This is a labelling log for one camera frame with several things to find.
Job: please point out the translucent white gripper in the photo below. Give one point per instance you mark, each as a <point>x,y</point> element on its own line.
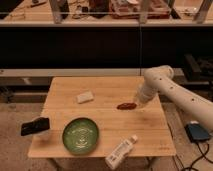
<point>140,100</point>

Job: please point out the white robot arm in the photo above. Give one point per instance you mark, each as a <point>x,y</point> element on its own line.
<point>161,79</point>

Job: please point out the white sponge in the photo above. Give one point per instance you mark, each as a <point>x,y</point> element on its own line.
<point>85,97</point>

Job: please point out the wooden table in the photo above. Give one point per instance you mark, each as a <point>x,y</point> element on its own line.
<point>148,123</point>

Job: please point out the blue foot pedal box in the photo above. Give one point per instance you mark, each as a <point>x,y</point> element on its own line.
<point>196,133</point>

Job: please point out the white plastic bottle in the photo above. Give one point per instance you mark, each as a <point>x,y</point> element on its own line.
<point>114,159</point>

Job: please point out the green plate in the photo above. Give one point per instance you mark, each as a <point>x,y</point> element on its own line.
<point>80,136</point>

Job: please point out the red tray on shelf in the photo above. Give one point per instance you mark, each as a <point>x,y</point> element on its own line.
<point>131,9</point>

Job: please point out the black phone on stand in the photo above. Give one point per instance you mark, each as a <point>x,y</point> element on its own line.
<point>36,126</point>

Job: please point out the wooden shelf bench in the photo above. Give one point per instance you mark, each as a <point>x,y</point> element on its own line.
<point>96,13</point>

